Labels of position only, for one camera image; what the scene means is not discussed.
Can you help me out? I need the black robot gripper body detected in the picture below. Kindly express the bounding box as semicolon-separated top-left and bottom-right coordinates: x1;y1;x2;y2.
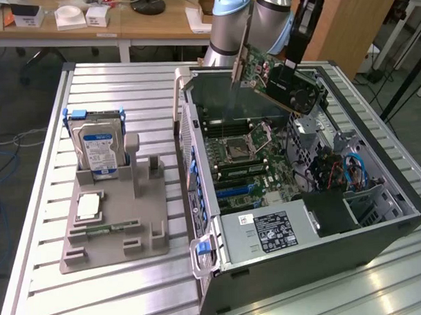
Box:
284;0;325;65

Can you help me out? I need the green graphics card black fan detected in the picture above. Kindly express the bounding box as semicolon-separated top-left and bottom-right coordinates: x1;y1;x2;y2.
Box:
230;44;324;117

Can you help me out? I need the wooden cabinet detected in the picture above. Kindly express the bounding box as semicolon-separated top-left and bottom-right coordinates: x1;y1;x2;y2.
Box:
301;0;397;82

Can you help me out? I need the silver perforated drive cage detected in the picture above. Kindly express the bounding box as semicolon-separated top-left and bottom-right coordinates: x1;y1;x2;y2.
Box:
286;110;333;176

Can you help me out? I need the silver socket cover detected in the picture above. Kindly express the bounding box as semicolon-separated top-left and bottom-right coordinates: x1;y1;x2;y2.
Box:
247;120;273;155

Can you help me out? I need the CPU socket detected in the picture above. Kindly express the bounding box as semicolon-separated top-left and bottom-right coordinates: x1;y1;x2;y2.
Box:
223;136;256;163

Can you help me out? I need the green motherboard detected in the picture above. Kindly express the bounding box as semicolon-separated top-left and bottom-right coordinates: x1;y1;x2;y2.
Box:
194;106;310;217

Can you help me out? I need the brown cardboard box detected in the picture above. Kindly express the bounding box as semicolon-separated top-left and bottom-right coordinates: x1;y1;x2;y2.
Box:
197;0;217;17

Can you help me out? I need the flat white box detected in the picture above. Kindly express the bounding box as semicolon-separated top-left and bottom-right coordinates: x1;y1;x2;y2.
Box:
184;7;215;35

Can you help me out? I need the green installed RAM stick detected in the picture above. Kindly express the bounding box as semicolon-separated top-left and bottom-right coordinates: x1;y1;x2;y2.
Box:
218;163;266;181

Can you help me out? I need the blue expansion slot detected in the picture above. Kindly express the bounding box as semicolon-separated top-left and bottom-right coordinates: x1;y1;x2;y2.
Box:
215;183;252;200

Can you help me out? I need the black round lamp base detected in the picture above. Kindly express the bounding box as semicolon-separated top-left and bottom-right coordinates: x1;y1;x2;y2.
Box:
129;0;167;16

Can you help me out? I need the grey metal disk bay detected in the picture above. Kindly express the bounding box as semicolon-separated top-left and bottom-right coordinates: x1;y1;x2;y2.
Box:
342;179;404;227

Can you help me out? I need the grey power supply unit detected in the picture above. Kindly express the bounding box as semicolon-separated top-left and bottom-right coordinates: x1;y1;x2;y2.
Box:
215;197;320;269

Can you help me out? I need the plain white box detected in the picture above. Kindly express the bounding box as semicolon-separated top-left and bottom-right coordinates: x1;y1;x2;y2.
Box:
84;5;111;28

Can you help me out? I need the black open PC case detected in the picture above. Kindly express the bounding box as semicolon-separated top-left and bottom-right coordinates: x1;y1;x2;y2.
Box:
166;59;421;315

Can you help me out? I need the silver hard disk blue label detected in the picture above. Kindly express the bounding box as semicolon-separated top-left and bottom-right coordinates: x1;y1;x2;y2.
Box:
64;116;124;182

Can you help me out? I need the grey parts rack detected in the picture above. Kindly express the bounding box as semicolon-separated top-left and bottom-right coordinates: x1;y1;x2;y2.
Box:
58;130;173;280

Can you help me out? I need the blue plastic disk caddy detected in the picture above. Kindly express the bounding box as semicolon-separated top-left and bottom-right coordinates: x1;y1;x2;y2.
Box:
59;103;127;142

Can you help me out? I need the white holder with bowl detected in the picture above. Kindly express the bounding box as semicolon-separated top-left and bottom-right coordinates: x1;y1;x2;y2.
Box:
54;6;88;32

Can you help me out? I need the silver CPU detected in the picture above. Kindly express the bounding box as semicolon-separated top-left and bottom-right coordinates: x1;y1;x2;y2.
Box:
75;193;103;221

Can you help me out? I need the green loose RAM stick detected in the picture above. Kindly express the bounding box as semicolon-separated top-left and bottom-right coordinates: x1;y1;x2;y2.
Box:
69;220;140;237

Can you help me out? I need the white box black top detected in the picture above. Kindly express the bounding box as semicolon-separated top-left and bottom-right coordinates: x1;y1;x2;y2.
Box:
9;3;46;28

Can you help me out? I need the black power wire bundle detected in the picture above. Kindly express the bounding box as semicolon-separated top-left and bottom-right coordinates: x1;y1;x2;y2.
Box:
309;150;346;194

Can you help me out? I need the blue wire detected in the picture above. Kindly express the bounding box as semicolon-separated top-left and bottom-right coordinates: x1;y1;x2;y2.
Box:
344;152;371;191

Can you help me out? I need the wooden desk white frame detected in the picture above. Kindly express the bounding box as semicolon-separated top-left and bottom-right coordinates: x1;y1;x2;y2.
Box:
0;0;311;68

